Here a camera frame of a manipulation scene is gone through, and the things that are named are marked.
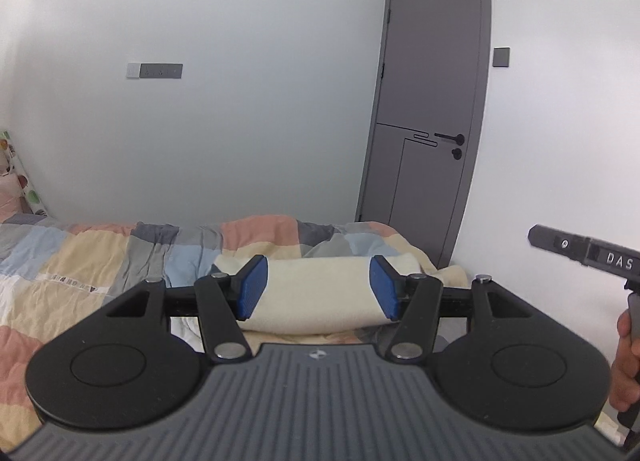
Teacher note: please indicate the person's right hand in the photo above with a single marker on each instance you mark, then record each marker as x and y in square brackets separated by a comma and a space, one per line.
[625, 371]

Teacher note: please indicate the cream blue-striped sweater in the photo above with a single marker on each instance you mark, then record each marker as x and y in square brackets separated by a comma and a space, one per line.
[320, 291]

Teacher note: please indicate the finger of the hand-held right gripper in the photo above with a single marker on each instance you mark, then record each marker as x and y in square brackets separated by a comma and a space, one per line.
[555, 241]

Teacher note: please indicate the pink pillow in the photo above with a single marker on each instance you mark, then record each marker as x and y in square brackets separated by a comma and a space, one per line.
[10, 193]

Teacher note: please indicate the patchwork quilt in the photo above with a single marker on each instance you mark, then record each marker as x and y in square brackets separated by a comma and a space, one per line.
[75, 261]

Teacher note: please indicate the grey door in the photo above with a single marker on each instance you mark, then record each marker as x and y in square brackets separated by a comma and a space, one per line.
[430, 66]

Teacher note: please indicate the white wall switch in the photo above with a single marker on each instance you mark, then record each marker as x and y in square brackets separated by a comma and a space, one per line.
[133, 69]

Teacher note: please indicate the grey light switch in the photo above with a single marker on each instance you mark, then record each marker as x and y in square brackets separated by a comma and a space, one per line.
[501, 56]

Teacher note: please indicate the grey wall socket panel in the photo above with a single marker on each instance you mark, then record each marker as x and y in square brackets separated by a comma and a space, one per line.
[161, 70]

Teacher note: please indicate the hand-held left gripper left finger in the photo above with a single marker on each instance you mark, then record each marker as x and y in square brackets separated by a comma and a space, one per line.
[252, 286]

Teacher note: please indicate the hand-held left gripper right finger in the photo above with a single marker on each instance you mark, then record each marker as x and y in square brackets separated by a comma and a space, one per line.
[385, 286]

